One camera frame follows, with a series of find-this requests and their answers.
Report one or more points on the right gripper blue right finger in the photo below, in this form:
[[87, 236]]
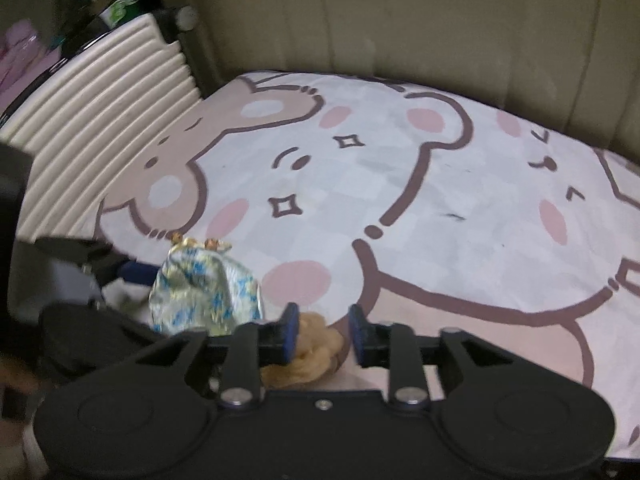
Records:
[[366, 341]]

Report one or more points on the cartoon bear bed sheet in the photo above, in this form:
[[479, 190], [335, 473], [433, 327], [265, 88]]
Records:
[[423, 207]]

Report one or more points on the beige flower hair clip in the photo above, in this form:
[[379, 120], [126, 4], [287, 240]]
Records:
[[316, 355]]

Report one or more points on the blue floral satin pouch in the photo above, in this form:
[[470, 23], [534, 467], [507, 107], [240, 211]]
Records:
[[200, 287]]

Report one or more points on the cream ribbed headboard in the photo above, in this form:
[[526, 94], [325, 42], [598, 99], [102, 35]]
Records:
[[91, 118]]

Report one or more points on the cream wardrobe cabinet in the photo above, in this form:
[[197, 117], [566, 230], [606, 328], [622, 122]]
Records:
[[570, 65]]

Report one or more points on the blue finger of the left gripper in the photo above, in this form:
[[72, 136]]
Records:
[[138, 273]]

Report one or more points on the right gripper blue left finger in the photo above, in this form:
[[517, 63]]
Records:
[[285, 335]]

